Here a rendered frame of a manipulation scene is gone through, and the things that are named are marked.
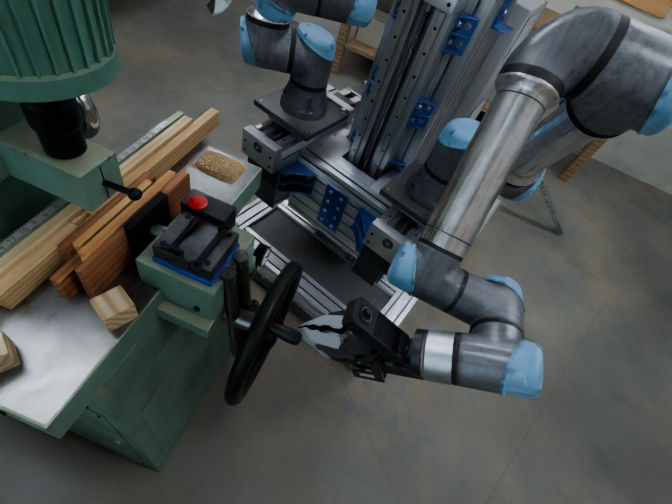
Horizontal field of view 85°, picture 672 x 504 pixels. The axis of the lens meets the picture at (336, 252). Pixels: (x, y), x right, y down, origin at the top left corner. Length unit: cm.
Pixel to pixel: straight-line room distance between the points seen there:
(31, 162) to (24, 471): 112
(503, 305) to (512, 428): 135
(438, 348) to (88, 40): 55
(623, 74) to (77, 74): 66
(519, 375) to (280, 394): 113
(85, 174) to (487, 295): 60
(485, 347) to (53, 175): 64
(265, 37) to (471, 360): 93
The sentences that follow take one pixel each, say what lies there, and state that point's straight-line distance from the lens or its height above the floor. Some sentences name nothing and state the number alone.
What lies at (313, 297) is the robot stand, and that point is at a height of 22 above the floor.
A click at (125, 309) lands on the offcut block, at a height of 94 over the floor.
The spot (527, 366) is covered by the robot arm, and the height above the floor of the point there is 109.
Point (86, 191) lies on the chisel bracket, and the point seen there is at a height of 104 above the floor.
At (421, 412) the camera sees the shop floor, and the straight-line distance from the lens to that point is 171.
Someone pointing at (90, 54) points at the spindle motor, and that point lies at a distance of 51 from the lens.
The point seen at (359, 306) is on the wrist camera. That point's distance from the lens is 52.
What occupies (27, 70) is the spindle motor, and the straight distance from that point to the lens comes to 50.
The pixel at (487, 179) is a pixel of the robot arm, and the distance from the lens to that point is 59.
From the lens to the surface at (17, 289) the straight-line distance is 70.
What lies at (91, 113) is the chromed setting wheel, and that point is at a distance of 78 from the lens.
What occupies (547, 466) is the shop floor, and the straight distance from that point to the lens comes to 197.
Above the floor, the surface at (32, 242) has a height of 95.
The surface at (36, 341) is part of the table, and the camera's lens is 68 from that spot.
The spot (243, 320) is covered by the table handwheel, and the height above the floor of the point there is 83.
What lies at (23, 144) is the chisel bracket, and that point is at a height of 107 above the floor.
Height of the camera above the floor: 148
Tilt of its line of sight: 50 degrees down
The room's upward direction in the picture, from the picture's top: 23 degrees clockwise
